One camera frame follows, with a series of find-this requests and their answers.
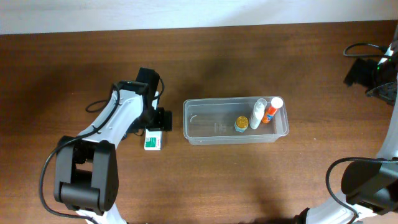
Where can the orange tube white cap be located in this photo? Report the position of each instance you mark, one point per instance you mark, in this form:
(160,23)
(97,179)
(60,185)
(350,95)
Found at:
(276,104)

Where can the white green medicine box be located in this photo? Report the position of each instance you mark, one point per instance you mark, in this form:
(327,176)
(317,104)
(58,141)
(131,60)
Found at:
(153,140)

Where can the white spray bottle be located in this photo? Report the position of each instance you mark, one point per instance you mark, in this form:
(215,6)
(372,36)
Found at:
(257,113)

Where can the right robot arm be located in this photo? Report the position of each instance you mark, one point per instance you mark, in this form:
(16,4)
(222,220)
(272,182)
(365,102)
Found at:
(361,187)

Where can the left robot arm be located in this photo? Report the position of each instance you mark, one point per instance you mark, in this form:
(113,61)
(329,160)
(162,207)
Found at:
(86,168)

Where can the clear plastic container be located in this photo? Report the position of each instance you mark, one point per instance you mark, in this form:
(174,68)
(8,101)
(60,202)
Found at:
(211,121)

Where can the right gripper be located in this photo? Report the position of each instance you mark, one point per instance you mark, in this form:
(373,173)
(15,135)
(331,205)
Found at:
(360,73)

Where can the small jar gold lid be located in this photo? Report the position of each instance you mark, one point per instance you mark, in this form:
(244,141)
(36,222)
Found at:
(241,124)

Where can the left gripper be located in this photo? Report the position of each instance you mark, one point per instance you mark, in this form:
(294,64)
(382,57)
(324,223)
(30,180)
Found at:
(160,122)

